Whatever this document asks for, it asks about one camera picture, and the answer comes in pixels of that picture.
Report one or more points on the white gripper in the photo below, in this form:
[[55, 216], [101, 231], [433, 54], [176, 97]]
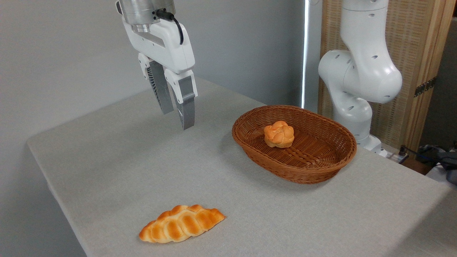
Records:
[[164, 43]]

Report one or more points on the round knotted bread roll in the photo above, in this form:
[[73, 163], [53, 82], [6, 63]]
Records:
[[279, 135]]

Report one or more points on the long braided bread loaf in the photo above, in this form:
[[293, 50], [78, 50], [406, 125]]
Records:
[[182, 225]]

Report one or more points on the brown woven wicker basket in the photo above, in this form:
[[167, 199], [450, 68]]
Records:
[[321, 171]]

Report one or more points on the grey tablecloth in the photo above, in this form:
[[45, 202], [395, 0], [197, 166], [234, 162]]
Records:
[[250, 214]]

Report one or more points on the white power strip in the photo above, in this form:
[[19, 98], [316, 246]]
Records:
[[394, 156]]

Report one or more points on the wooden rattan folding screen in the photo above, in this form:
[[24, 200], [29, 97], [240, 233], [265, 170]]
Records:
[[410, 43]]

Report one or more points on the metal screen hinge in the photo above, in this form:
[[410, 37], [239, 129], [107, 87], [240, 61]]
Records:
[[425, 86]]

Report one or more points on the dark blue-grey bundle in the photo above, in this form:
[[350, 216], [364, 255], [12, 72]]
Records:
[[448, 160]]

